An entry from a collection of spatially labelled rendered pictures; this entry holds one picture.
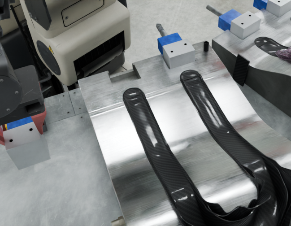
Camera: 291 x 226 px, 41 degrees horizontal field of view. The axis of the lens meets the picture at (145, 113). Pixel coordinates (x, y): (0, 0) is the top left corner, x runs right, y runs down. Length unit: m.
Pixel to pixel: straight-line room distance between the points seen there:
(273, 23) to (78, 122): 0.46
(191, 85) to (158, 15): 1.65
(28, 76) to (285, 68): 0.45
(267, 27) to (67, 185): 0.52
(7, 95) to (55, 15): 0.55
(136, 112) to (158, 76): 0.09
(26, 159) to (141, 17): 1.81
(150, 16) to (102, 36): 1.34
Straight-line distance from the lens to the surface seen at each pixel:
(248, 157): 0.57
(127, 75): 0.74
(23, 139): 0.58
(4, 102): 0.41
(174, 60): 0.71
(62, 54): 0.95
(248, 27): 0.83
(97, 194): 0.68
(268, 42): 0.84
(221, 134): 0.63
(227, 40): 0.83
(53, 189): 0.71
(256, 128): 0.63
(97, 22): 0.99
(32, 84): 0.52
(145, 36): 2.19
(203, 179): 0.54
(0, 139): 0.57
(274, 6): 0.90
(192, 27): 2.23
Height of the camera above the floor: 1.39
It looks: 51 degrees down
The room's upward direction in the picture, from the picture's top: 8 degrees counter-clockwise
